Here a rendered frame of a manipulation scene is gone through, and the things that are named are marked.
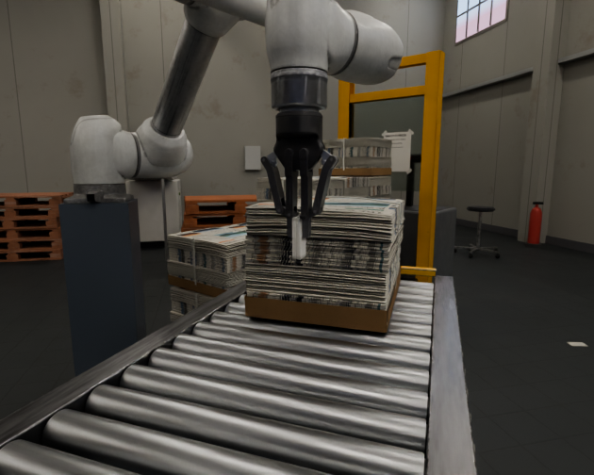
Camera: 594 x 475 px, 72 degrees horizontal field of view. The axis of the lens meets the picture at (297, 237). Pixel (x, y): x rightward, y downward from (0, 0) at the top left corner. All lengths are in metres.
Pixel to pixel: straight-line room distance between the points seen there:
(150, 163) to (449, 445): 1.23
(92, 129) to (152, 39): 7.07
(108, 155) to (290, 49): 0.90
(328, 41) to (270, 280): 0.44
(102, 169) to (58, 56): 7.26
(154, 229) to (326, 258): 5.39
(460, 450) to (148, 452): 0.35
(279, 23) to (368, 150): 1.87
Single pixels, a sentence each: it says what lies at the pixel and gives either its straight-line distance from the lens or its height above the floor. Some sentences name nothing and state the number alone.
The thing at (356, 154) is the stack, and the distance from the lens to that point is 2.51.
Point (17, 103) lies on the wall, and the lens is 8.72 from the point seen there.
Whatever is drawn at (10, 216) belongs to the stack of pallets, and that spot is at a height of 0.55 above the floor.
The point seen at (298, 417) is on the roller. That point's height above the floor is 0.79.
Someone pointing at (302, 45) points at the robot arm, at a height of 1.28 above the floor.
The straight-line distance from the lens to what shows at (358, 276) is 0.77.
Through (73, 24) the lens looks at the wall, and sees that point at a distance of 8.71.
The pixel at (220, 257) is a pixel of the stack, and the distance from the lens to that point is 1.58.
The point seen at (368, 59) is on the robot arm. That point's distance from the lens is 0.75.
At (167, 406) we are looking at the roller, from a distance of 0.60.
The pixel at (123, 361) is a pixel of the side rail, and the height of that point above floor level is 0.80.
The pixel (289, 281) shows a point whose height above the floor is 0.89.
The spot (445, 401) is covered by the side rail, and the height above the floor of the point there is 0.80.
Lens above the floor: 1.10
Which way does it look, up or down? 10 degrees down
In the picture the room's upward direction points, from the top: straight up
